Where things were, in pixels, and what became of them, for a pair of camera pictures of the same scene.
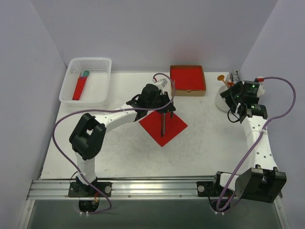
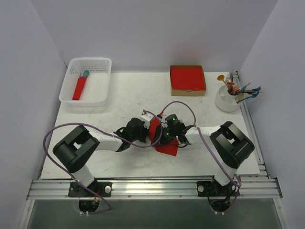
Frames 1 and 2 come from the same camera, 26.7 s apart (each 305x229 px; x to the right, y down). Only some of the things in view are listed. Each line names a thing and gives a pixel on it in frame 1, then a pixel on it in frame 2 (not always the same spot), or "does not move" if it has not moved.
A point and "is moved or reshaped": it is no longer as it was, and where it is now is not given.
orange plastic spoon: (220, 78) does not move
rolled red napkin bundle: (79, 87) does not move
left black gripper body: (165, 109) -> (145, 131)
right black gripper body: (228, 96) -> (163, 134)
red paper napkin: (152, 124) is moved or reshaped
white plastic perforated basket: (96, 90) does not move
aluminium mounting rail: (60, 189) does not move
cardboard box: (189, 80) does not move
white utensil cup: (220, 102) does not move
